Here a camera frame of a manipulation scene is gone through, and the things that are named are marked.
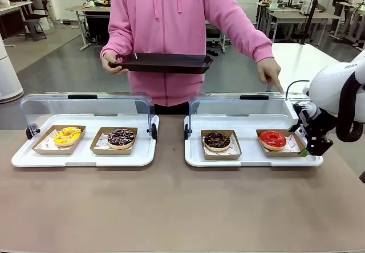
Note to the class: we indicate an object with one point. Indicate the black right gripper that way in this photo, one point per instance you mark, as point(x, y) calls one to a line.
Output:
point(316, 122)

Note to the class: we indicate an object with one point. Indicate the white printed paper liner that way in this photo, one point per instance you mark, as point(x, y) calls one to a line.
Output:
point(293, 147)
point(47, 144)
point(234, 144)
point(100, 144)

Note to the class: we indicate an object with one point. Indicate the red glazed donut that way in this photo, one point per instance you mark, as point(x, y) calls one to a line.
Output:
point(282, 154)
point(280, 142)

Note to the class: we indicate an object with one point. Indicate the dark brown serving tray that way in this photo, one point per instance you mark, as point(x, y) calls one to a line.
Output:
point(162, 63)

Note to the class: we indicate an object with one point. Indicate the chocolate donut colourful sprinkles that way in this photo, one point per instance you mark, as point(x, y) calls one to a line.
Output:
point(121, 140)

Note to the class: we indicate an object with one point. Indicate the chocolate sprinkle donut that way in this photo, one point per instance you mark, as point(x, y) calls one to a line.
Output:
point(99, 151)

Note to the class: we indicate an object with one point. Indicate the person's left forearm pink sleeve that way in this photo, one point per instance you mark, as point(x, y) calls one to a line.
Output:
point(256, 42)

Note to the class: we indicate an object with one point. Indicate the person's right forearm pink sleeve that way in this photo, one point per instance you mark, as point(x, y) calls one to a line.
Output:
point(114, 36)

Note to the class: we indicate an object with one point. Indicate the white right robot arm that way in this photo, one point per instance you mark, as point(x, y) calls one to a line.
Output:
point(328, 82)

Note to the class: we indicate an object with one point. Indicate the dark chocolate donut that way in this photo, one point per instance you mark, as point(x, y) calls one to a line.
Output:
point(222, 156)

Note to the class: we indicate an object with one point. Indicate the chocolate glazed donut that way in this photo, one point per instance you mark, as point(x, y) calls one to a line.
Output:
point(216, 146)

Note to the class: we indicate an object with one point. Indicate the yellow sprinkled donut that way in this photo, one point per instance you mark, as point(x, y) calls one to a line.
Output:
point(61, 140)

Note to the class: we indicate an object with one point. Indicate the brown paper donut box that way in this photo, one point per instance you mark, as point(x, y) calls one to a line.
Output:
point(45, 150)

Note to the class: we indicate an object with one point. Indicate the person's left hand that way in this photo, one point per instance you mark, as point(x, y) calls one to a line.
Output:
point(269, 69)

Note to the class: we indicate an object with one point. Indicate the person's right hand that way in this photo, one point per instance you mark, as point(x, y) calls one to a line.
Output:
point(109, 65)

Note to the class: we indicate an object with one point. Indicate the white display case base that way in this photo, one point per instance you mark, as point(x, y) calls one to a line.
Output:
point(85, 159)
point(251, 163)

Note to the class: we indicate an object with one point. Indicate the clear display case lid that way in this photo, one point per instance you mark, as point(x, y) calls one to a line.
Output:
point(85, 105)
point(236, 107)

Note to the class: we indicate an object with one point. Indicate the white glossy table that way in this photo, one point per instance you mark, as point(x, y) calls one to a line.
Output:
point(308, 56)

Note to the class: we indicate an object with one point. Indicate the grey background workbench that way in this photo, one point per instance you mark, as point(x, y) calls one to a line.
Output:
point(302, 18)

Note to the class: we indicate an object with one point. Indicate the grey desk white legs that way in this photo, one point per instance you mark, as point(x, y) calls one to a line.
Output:
point(353, 8)

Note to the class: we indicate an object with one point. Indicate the black trousers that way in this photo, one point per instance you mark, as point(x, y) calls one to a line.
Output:
point(171, 109)

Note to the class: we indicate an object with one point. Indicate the pink hoodie torso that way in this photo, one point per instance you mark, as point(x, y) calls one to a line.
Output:
point(174, 22)

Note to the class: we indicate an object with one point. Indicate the black computer case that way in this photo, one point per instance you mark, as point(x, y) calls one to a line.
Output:
point(98, 26)

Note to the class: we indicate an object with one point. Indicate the grey background desk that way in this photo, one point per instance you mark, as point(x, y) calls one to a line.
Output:
point(85, 8)

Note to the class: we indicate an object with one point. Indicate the black office chair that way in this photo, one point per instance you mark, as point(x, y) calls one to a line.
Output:
point(35, 22)

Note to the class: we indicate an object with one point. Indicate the white cylindrical air purifier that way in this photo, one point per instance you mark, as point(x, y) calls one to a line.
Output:
point(8, 76)

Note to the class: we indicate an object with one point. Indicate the white desk dark cabinet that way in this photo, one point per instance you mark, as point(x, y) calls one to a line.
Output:
point(14, 6)

